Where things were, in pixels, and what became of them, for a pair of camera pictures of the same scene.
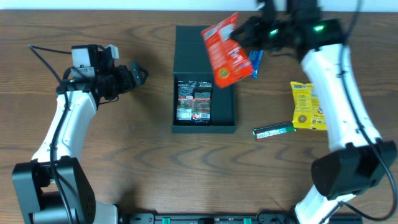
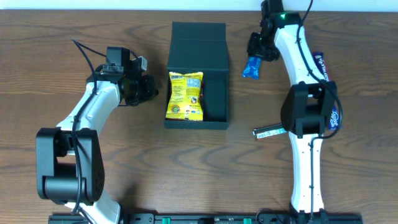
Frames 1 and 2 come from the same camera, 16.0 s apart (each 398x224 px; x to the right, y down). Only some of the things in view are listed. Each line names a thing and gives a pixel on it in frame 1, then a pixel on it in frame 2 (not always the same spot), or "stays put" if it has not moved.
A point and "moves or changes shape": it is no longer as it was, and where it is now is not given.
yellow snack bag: [308, 111] moves or changes shape
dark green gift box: [193, 60] moves or changes shape
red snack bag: [230, 61] to [202, 94]
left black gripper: [132, 76] to [149, 89]
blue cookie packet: [255, 56] stays put
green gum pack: [270, 130] stays put
